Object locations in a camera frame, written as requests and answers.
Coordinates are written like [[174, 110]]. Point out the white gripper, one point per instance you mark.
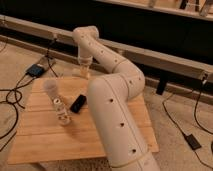
[[85, 62]]

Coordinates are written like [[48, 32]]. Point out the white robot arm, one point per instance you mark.
[[107, 97]]

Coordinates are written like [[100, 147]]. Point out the black rectangular object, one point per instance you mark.
[[78, 103]]

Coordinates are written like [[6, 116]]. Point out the blue power adapter box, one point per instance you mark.
[[35, 71]]

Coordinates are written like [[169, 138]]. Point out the wooden low table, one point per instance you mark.
[[40, 138]]

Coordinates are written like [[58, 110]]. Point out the black power brick right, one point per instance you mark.
[[192, 142]]

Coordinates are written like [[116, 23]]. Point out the long white rail beam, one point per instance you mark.
[[147, 57]]

